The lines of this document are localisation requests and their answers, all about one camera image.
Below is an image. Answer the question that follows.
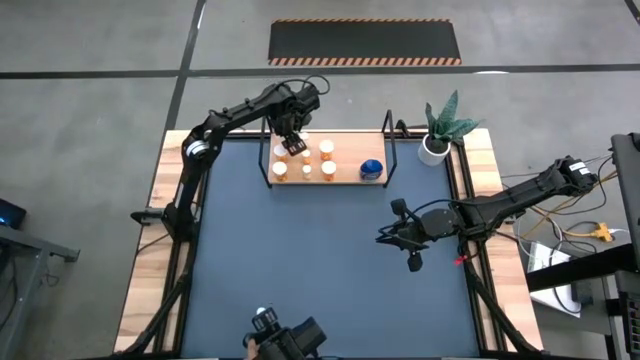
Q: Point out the black hazard-striped floor mat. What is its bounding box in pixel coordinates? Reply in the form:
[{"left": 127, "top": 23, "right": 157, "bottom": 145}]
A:
[{"left": 268, "top": 18, "right": 463, "bottom": 67}]

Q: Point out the grey metal cart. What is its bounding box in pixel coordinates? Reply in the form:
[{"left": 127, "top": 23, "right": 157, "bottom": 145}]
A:
[{"left": 0, "top": 224, "right": 81, "bottom": 360}]

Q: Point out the blue medicine bottle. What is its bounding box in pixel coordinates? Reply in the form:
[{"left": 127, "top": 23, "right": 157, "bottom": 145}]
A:
[{"left": 359, "top": 158, "right": 385, "bottom": 182}]

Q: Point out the yellow power adapter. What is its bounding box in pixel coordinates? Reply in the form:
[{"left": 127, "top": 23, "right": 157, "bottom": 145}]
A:
[{"left": 585, "top": 222, "right": 615, "bottom": 244}]

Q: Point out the wooden shelf black metal frame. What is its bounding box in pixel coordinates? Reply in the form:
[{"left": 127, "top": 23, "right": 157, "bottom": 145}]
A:
[{"left": 257, "top": 108, "right": 400, "bottom": 190}]

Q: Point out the black metal table frame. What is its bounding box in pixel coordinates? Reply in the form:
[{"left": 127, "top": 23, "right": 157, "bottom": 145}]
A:
[{"left": 117, "top": 119, "right": 546, "bottom": 360}]

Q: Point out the snake plant in white pot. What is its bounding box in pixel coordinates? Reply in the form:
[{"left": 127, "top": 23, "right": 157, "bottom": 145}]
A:
[{"left": 417, "top": 89, "right": 481, "bottom": 167}]

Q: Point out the black handheld device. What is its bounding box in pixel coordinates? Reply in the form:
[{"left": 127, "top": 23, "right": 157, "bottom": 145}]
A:
[{"left": 243, "top": 306, "right": 329, "bottom": 360}]

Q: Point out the blue-grey table mat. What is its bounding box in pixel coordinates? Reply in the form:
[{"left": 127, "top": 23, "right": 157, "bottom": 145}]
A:
[{"left": 179, "top": 135, "right": 482, "bottom": 359}]

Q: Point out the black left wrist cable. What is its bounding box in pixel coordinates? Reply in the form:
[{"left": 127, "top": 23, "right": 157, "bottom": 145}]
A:
[{"left": 279, "top": 73, "right": 332, "bottom": 97}]

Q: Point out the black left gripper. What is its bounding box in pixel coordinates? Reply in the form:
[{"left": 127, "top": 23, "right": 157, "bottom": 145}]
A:
[{"left": 271, "top": 83, "right": 322, "bottom": 158}]

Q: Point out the device with coloured buttons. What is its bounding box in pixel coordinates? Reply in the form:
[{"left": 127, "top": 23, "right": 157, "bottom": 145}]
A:
[{"left": 623, "top": 292, "right": 640, "bottom": 357}]

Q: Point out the white sheet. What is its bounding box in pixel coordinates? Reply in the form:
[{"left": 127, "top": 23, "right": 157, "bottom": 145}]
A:
[{"left": 527, "top": 241, "right": 585, "bottom": 320}]

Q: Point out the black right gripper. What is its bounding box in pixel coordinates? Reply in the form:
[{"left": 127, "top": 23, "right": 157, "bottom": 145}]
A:
[{"left": 374, "top": 198, "right": 431, "bottom": 274}]

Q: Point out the black device with blue light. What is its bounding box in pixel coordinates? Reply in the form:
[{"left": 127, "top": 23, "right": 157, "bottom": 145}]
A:
[{"left": 0, "top": 198, "right": 28, "bottom": 231}]

